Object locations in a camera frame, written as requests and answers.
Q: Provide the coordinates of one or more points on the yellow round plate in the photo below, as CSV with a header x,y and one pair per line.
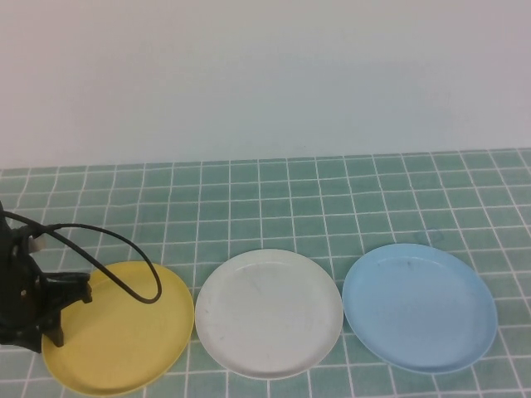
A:
x,y
124,340

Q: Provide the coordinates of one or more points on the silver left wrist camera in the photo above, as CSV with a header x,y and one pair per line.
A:
x,y
37,244

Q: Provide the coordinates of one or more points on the light blue round plate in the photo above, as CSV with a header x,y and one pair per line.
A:
x,y
419,307

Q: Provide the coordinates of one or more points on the green checkered tablecloth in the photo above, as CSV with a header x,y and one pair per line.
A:
x,y
265,207

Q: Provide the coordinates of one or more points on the white round plate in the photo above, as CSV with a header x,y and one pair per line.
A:
x,y
269,315

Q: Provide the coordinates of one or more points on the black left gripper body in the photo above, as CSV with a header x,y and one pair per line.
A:
x,y
18,298

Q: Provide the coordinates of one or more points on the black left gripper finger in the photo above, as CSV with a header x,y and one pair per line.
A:
x,y
56,331
68,286

